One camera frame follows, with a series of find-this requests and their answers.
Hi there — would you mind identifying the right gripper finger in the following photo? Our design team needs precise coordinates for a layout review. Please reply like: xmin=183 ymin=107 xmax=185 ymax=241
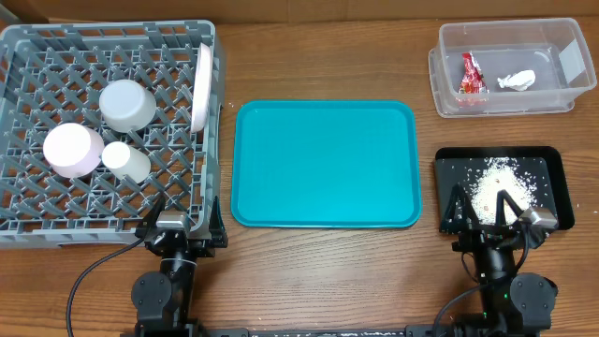
xmin=439 ymin=184 xmax=480 ymax=233
xmin=494 ymin=189 xmax=528 ymax=228

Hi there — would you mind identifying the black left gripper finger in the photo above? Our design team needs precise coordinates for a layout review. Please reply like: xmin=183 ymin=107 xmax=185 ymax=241
xmin=135 ymin=196 xmax=166 ymax=237
xmin=209 ymin=197 xmax=227 ymax=239

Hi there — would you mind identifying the white cup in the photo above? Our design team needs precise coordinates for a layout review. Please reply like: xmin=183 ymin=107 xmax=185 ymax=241
xmin=101 ymin=141 xmax=152 ymax=183

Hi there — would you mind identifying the pink bowl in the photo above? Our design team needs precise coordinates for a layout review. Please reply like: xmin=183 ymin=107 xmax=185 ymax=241
xmin=43 ymin=123 xmax=104 ymax=179

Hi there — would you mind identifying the grey bowl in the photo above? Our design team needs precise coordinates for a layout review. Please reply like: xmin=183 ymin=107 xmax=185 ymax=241
xmin=99 ymin=80 xmax=157 ymax=133

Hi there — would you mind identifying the white napkin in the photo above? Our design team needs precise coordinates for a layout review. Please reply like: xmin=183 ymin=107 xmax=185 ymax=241
xmin=497 ymin=69 xmax=536 ymax=92

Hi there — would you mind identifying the white dinner plate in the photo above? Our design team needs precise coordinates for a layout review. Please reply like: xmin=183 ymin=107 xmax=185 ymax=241
xmin=190 ymin=43 xmax=212 ymax=133

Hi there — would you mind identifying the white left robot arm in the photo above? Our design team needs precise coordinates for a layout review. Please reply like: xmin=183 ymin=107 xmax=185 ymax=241
xmin=131 ymin=196 xmax=228 ymax=336

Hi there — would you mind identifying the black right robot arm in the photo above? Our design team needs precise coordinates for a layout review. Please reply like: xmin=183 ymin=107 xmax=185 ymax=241
xmin=210 ymin=183 xmax=558 ymax=337

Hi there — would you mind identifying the grey dishwasher rack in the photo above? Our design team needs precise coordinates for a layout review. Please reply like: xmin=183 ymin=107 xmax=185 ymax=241
xmin=1 ymin=20 xmax=226 ymax=249

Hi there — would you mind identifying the leftover rice pile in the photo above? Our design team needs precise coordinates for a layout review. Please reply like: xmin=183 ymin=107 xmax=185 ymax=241
xmin=444 ymin=156 xmax=551 ymax=226

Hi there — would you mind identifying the black tray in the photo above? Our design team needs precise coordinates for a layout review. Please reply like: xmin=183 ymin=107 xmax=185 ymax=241
xmin=434 ymin=146 xmax=576 ymax=230

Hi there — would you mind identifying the teal plastic tray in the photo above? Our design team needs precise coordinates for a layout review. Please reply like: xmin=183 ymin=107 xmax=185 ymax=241
xmin=230 ymin=100 xmax=423 ymax=229

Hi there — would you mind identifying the clear plastic bin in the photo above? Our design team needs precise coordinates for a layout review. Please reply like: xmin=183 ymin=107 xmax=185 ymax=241
xmin=429 ymin=18 xmax=598 ymax=118

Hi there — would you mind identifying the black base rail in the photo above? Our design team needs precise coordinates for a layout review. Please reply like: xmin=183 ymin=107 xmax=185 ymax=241
xmin=122 ymin=325 xmax=462 ymax=337

